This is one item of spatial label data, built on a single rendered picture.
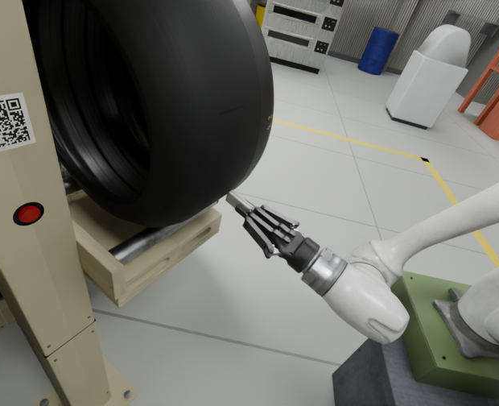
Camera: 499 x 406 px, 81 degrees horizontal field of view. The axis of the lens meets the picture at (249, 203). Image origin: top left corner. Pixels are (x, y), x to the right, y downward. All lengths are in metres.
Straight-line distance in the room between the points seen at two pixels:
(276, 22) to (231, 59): 5.85
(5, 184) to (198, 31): 0.36
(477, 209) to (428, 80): 4.71
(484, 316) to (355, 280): 0.50
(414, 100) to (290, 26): 2.64
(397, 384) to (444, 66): 4.71
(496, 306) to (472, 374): 0.19
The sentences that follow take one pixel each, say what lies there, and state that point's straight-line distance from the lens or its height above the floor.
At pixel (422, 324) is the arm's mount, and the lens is 1.07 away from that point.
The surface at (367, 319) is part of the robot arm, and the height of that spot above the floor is 1.00.
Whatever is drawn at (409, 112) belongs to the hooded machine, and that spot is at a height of 0.20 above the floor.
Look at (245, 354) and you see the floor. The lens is 1.61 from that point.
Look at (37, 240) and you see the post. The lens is 0.65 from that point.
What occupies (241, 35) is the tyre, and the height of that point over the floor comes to 1.36.
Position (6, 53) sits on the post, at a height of 1.31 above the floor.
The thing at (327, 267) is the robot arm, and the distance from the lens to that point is 0.61.
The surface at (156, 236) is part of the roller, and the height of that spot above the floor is 0.91.
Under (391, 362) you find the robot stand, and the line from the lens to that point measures 1.07.
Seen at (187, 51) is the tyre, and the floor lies 1.34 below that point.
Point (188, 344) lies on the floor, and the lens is 1.59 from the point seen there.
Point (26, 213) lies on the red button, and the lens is 0.60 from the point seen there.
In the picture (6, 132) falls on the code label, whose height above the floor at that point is 1.21.
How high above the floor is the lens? 1.45
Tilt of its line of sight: 39 degrees down
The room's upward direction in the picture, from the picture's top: 16 degrees clockwise
